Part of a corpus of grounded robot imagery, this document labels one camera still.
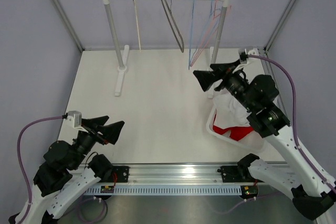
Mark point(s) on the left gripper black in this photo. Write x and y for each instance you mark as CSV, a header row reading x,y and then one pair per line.
x,y
110,132

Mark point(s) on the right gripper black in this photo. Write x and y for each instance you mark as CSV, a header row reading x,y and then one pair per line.
x,y
207,78

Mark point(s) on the white t shirt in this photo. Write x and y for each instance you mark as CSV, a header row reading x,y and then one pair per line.
x,y
229,112

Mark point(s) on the silver hanger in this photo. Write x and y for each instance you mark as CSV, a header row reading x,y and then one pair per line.
x,y
173,25

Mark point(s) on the red t shirt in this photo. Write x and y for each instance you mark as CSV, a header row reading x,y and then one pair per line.
x,y
236,133

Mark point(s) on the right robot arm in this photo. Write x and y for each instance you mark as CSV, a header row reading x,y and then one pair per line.
x,y
311,189

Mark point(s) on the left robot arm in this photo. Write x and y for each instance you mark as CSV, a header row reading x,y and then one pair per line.
x,y
49,195

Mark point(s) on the cream wooden hanger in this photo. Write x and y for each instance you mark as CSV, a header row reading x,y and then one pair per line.
x,y
137,24

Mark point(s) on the white plastic basket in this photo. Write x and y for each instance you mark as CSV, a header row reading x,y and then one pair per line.
x,y
252,142

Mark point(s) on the clothes rack white silver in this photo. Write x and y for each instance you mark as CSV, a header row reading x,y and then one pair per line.
x,y
218,12

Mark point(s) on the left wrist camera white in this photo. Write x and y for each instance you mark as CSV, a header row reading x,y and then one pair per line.
x,y
73,119

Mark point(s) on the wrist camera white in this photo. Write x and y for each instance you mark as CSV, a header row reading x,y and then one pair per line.
x,y
73,119
246,57

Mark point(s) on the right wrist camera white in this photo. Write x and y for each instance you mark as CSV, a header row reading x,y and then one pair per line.
x,y
246,57

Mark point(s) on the aluminium rail frame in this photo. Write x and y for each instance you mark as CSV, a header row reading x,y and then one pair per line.
x,y
173,174

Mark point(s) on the white slotted cable duct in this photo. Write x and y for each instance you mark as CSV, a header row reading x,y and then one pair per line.
x,y
165,190

